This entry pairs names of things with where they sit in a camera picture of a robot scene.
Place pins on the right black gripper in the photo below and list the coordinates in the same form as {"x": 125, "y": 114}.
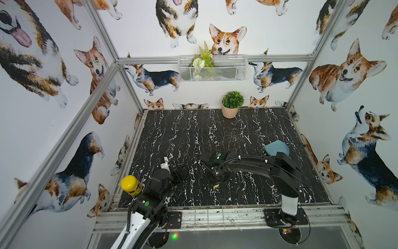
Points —
{"x": 223, "y": 178}

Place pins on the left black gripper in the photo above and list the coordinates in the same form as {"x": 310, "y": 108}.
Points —
{"x": 173, "y": 176}

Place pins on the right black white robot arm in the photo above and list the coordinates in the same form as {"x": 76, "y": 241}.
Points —
{"x": 280, "y": 168}

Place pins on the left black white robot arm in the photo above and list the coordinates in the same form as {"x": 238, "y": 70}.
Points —
{"x": 148, "y": 211}

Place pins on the potted green plant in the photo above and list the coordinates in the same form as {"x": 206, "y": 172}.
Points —
{"x": 231, "y": 103}

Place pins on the green fern with white flower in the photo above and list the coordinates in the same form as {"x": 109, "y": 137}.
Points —
{"x": 202, "y": 61}

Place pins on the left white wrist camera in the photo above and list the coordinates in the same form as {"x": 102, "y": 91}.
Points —
{"x": 165, "y": 164}

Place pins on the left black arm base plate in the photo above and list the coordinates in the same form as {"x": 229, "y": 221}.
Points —
{"x": 172, "y": 220}

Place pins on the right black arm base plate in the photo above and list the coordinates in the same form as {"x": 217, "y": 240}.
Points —
{"x": 276, "y": 218}

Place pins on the white wire wall basket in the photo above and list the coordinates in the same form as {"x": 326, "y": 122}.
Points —
{"x": 226, "y": 69}

